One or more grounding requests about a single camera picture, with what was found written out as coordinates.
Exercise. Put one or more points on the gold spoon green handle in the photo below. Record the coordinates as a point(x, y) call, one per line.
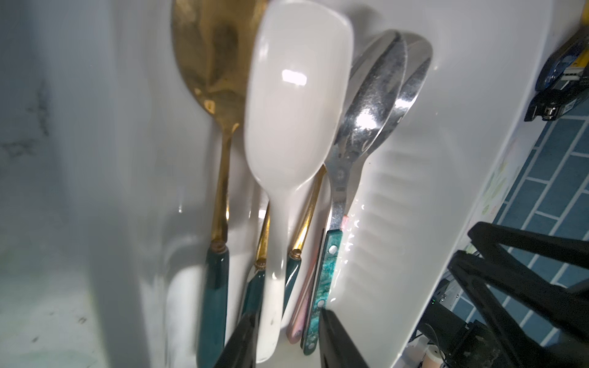
point(253, 294)
point(212, 44)
point(295, 252)

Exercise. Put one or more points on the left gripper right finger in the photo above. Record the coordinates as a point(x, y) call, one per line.
point(336, 347)

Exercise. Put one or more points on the white ceramic spoon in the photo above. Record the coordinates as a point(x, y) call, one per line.
point(296, 89)

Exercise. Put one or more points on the steel spoon green marbled handle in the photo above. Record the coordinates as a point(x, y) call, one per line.
point(375, 82)

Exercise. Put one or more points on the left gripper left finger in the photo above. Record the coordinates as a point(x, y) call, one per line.
point(240, 351)

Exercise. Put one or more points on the white plastic storage box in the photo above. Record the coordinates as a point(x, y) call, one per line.
point(108, 174)

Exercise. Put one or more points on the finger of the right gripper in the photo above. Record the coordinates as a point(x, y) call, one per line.
point(491, 286)
point(489, 240)

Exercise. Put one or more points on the blue black stapler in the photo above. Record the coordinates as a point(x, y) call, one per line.
point(563, 81)

